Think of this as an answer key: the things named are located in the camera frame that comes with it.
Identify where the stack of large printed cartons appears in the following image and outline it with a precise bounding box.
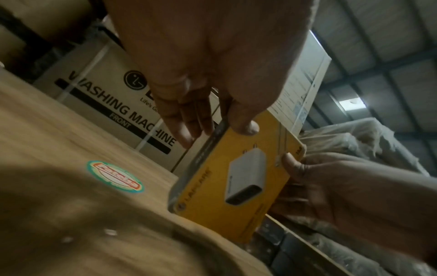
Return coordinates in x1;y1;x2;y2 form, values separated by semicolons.
0;0;332;173

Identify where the person's left hand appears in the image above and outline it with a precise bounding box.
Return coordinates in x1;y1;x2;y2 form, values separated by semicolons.
102;0;320;150

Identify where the person's right hand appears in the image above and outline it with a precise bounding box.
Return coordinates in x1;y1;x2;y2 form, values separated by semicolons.
269;152;437;262

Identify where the round green red sticker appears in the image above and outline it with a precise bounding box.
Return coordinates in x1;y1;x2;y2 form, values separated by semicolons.
85;160;144;194

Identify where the plastic wrapped cardboard stack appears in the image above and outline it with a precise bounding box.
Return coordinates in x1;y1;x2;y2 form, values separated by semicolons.
290;117;431;276

